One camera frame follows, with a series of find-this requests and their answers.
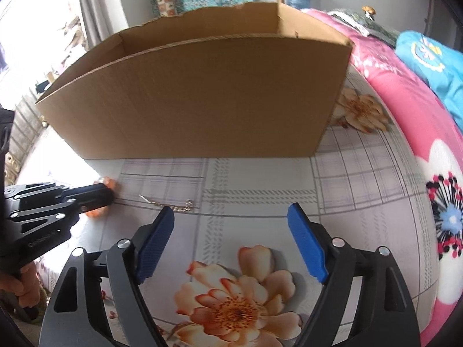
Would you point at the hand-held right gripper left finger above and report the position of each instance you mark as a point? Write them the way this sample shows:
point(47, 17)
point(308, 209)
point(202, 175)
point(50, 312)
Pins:
point(155, 242)

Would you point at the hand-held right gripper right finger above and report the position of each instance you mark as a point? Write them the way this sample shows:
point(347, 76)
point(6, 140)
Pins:
point(307, 242)

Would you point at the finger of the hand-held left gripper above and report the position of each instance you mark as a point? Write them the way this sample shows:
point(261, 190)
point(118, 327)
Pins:
point(94, 197)
point(36, 192)

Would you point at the brown cardboard box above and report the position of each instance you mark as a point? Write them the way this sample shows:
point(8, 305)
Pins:
point(199, 108)

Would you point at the person's left hand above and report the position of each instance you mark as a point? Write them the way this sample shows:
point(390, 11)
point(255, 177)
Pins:
point(30, 285)

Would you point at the pink floral blanket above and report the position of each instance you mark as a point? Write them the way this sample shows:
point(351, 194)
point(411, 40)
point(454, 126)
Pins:
point(405, 115)

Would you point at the grey curtain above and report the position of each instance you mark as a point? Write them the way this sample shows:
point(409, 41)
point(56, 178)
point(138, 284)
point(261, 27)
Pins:
point(101, 3)

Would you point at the checkered rolled mat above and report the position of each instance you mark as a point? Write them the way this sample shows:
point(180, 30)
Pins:
point(165, 0)

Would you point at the blue quilt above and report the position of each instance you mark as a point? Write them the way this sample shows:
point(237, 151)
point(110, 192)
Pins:
point(445, 79)

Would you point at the grey-green knitted cloth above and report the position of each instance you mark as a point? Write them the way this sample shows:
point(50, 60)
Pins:
point(376, 29)

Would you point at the small mushroom figurine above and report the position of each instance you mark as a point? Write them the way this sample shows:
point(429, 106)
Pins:
point(369, 11)

